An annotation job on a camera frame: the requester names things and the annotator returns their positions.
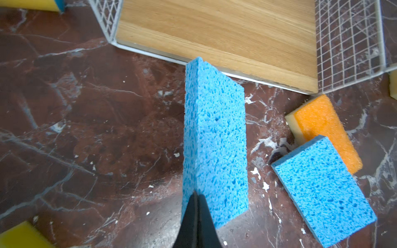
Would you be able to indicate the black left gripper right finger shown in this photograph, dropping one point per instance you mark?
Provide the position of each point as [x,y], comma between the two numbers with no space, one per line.
[206,233]

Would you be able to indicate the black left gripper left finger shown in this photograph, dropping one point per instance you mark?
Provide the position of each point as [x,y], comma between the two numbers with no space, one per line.
[187,236]

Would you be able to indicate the blue cellulose sponge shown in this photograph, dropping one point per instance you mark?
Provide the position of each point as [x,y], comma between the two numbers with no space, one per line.
[323,191]
[215,142]

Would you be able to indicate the orange scrub sponge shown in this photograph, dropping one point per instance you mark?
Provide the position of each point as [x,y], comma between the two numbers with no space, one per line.
[318,117]
[393,84]

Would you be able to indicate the yellow foam sponge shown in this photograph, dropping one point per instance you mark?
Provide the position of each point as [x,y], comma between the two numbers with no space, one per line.
[24,235]

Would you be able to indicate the yellow sponge blue backing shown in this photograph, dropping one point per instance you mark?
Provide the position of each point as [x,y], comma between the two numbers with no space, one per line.
[45,5]

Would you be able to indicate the white wire wooden shelf rack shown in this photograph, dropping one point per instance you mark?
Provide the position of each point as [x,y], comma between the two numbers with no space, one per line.
[309,47]

